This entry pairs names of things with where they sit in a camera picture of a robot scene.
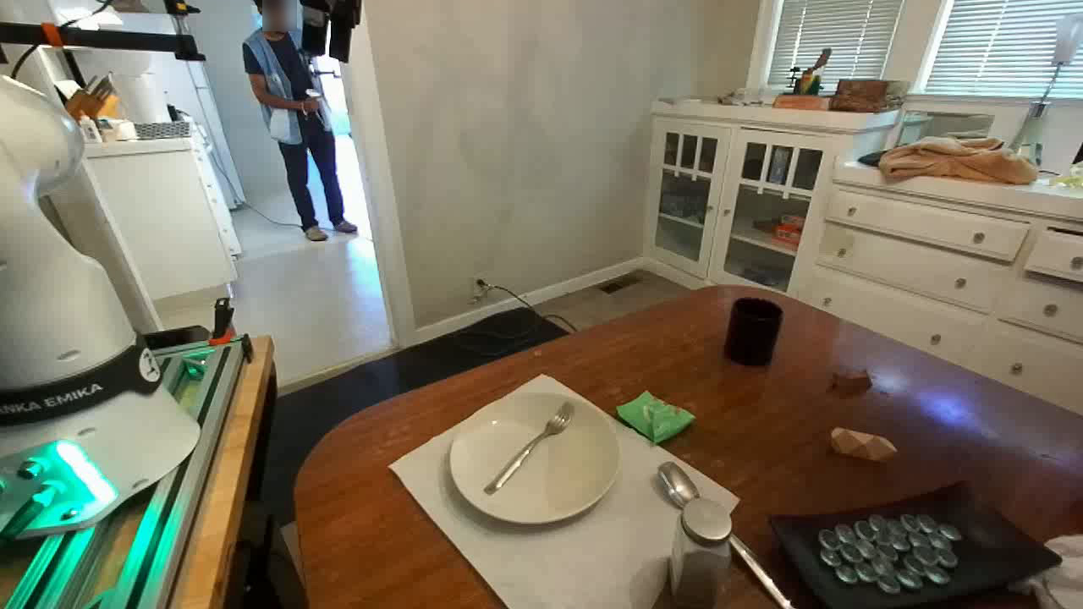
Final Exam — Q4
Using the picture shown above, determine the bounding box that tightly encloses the glass shaker with metal lid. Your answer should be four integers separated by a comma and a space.
668, 498, 736, 609

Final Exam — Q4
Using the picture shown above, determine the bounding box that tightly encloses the white placemat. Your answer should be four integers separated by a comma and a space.
390, 373, 740, 609

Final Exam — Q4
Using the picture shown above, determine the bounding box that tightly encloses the green folded cloth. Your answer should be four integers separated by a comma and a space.
611, 389, 697, 448

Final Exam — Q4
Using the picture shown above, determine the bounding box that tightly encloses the black red clamp handle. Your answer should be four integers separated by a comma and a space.
208, 296, 239, 349

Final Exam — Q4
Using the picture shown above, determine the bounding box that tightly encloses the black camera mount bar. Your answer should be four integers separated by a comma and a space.
0, 0, 208, 66

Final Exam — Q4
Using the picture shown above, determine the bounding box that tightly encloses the narrow white window blind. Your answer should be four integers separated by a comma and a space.
765, 0, 908, 87

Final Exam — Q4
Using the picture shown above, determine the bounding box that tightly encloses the silver spoon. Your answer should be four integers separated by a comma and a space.
652, 462, 795, 609

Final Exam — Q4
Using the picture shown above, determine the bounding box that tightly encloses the wide white window blind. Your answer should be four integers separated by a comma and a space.
925, 0, 1083, 103

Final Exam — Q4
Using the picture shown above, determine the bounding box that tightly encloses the white crumpled cloth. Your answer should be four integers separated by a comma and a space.
1017, 531, 1083, 609

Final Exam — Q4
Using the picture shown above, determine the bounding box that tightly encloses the black rectangular tray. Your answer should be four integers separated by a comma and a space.
768, 482, 1067, 609

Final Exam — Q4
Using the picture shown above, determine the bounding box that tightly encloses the silver fork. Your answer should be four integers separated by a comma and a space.
484, 399, 580, 498

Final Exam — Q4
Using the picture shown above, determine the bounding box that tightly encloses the robot mount table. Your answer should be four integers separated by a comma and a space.
0, 332, 280, 609

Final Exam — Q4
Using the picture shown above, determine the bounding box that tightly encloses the white round plate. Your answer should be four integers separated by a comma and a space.
447, 389, 626, 529

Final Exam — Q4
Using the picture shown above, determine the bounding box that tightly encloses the black mug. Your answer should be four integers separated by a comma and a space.
721, 296, 784, 368

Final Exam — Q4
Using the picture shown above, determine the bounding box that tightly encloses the white glass-door cabinet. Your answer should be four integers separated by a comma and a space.
638, 99, 908, 297

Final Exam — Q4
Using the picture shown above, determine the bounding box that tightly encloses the person in blue clothes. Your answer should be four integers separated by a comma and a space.
239, 0, 361, 244

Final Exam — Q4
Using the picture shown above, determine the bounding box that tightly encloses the white flower in glass vase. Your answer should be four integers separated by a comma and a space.
1011, 14, 1083, 164

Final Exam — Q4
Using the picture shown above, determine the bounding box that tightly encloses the pile of blue glass pebbles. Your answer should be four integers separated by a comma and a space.
815, 510, 965, 601

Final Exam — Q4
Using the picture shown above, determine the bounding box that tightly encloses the small light wooden block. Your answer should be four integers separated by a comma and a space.
826, 422, 899, 467

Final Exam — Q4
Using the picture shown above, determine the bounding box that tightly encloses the white kitchen cabinet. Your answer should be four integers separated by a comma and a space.
81, 131, 245, 306

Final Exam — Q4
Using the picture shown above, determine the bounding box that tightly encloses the white dresser with drawers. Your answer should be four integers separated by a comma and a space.
791, 164, 1083, 419

